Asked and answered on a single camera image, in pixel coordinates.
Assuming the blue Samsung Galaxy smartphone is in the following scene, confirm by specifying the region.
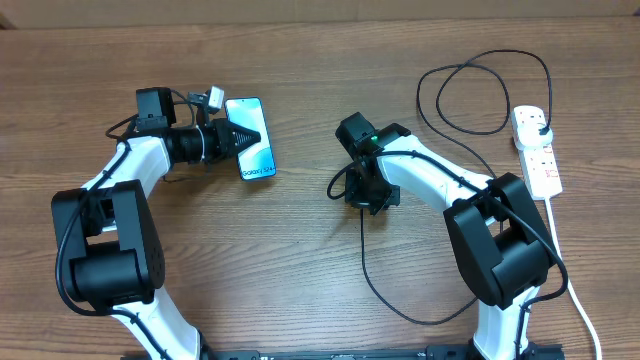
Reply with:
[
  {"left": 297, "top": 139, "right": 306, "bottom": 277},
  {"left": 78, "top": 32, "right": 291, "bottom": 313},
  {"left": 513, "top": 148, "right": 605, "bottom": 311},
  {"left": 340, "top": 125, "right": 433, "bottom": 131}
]
[{"left": 225, "top": 97, "right": 276, "bottom": 181}]

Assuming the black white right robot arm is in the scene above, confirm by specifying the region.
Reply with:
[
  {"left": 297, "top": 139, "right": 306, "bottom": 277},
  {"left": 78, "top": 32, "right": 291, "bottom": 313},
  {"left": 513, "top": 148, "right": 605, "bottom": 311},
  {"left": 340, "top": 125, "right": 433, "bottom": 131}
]
[{"left": 335, "top": 112, "right": 569, "bottom": 359}]

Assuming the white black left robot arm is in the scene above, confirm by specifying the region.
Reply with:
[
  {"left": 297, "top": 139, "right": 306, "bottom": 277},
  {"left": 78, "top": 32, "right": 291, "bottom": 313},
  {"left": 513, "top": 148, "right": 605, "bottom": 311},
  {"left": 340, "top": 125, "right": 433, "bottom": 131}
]
[{"left": 51, "top": 87, "right": 275, "bottom": 359}]

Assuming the white charger adapter plug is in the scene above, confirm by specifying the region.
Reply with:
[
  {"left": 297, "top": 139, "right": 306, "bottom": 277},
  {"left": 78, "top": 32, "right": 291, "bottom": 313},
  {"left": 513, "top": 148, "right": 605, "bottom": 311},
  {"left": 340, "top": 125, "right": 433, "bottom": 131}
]
[{"left": 514, "top": 124, "right": 554, "bottom": 151}]

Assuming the white power strip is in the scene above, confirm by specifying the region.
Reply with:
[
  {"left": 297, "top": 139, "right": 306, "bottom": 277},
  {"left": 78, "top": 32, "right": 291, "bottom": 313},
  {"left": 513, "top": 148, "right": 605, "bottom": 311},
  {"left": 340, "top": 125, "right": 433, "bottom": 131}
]
[{"left": 511, "top": 105, "right": 563, "bottom": 200}]

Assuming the white power strip cord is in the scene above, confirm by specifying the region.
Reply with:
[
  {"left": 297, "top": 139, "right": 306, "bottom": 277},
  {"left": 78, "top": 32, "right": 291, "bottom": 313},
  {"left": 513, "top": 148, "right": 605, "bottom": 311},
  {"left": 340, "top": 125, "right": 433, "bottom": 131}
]
[{"left": 543, "top": 196, "right": 603, "bottom": 360}]

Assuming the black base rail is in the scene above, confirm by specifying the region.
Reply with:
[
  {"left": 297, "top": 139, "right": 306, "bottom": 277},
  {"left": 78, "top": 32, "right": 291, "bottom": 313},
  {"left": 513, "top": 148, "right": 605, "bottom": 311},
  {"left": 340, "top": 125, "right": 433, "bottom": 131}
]
[{"left": 119, "top": 343, "right": 566, "bottom": 360}]

